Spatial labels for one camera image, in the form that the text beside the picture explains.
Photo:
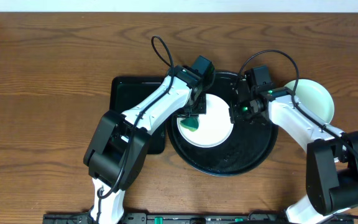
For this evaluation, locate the black rectangular water tray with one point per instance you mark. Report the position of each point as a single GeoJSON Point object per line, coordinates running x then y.
{"type": "Point", "coordinates": [127, 92]}

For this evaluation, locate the green scrubbing sponge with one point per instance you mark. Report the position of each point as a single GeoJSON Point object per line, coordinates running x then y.
{"type": "Point", "coordinates": [191, 123]}

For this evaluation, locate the black round tray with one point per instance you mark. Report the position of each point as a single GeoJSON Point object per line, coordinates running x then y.
{"type": "Point", "coordinates": [247, 146]}

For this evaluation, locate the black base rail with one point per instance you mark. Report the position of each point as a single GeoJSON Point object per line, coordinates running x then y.
{"type": "Point", "coordinates": [142, 218]}

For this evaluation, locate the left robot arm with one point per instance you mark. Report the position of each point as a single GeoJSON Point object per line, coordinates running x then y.
{"type": "Point", "coordinates": [117, 150]}

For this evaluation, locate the mint plate bottom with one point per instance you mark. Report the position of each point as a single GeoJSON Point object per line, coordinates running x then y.
{"type": "Point", "coordinates": [316, 98]}

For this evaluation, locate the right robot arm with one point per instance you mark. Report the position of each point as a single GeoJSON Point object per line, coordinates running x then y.
{"type": "Point", "coordinates": [331, 154]}

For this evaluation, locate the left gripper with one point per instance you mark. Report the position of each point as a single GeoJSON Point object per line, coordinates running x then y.
{"type": "Point", "coordinates": [192, 111]}

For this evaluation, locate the white plate top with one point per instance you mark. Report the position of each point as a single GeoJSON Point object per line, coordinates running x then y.
{"type": "Point", "coordinates": [214, 126]}

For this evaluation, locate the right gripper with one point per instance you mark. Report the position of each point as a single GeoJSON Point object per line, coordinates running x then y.
{"type": "Point", "coordinates": [235, 116]}

